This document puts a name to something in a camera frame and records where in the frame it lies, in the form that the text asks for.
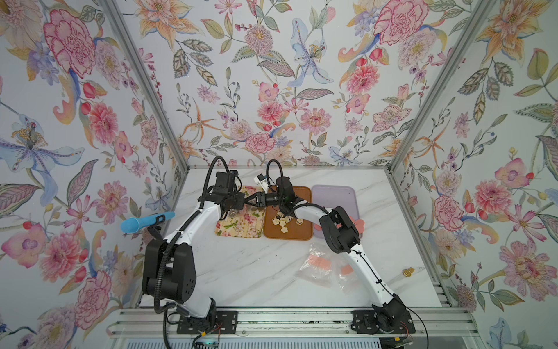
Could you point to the bag of cream cookies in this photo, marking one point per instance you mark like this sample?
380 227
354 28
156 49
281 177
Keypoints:
318 266

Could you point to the black microphone stand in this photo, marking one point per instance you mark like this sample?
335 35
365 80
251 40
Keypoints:
153 233

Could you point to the bag of pink cookies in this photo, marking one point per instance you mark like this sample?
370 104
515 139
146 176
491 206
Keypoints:
347 279

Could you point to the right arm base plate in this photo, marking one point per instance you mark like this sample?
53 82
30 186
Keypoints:
372 322

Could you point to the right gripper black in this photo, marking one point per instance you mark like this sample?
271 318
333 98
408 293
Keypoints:
261 200

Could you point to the small brass knob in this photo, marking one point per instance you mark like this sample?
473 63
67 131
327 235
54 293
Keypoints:
408 272

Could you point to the pile of pink cookies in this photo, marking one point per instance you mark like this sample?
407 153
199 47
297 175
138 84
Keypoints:
358 223

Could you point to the pile of cream star cookies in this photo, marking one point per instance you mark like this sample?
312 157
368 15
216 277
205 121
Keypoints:
285 222

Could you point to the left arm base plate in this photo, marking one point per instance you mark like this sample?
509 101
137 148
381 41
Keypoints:
222 322

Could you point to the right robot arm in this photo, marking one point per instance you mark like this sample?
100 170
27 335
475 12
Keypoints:
343 238

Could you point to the lilac plastic tray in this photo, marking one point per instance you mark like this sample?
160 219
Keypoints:
333 196

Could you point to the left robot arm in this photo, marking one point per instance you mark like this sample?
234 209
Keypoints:
169 275

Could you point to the floral pattern tray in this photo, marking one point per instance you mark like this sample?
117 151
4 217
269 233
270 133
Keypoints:
246 223

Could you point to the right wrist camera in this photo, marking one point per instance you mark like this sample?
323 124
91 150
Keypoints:
262 181

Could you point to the brown wooden tray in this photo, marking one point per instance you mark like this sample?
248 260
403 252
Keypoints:
297 233

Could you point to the blue microphone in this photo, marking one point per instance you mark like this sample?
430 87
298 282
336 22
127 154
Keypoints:
133 225

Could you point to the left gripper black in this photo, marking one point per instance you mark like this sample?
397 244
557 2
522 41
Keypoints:
240 199

